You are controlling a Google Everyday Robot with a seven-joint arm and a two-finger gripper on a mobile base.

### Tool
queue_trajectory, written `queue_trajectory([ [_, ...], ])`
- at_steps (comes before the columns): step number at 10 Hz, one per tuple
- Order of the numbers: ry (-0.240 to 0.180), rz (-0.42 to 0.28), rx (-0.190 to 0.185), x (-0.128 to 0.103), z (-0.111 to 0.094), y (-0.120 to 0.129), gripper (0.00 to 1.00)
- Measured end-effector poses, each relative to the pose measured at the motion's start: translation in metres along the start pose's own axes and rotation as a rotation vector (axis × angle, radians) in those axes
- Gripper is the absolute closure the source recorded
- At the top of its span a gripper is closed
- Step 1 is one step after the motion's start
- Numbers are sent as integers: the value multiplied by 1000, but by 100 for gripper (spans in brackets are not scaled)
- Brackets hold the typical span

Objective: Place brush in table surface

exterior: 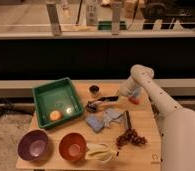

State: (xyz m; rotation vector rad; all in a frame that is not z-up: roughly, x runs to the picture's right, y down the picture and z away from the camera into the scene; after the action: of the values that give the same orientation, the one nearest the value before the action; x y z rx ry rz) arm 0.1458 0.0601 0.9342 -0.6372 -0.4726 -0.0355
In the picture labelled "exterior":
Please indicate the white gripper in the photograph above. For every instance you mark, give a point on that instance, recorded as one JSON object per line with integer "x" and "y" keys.
{"x": 129, "y": 88}

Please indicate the black dish brush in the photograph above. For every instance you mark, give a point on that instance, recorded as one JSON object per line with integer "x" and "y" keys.
{"x": 92, "y": 106}

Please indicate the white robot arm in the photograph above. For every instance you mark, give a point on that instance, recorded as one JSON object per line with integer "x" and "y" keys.
{"x": 178, "y": 141}

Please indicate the dark spatula tool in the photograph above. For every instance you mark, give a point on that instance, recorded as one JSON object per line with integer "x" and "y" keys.
{"x": 127, "y": 120}

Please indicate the blue grey cloth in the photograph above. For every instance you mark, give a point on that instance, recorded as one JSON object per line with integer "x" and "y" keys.
{"x": 109, "y": 115}

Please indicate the dark grape bunch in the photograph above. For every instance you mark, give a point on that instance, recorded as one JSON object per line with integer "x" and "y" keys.
{"x": 130, "y": 136}

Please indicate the small brown cup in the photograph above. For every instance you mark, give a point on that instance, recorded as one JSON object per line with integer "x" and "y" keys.
{"x": 94, "y": 91}

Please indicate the yellow banana bunch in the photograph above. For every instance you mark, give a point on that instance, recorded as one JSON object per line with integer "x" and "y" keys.
{"x": 102, "y": 153}

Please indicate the green plastic tray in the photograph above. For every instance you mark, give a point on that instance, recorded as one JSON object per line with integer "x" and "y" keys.
{"x": 59, "y": 95}

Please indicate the orange bowl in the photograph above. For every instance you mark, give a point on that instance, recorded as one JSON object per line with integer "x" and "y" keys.
{"x": 72, "y": 147}

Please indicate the orange fruit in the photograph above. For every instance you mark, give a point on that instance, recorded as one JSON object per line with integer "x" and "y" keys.
{"x": 55, "y": 115}

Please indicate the purple bowl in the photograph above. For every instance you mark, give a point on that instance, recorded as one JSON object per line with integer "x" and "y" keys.
{"x": 34, "y": 145}

